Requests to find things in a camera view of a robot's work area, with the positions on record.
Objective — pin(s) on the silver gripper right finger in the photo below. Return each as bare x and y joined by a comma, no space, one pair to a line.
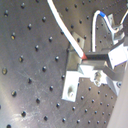
108,76

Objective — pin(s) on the grey metal bracket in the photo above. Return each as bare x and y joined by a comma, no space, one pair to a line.
79,40

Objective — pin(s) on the white cable clip fixture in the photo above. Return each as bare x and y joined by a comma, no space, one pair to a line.
78,68

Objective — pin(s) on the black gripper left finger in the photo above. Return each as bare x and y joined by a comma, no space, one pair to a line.
101,55

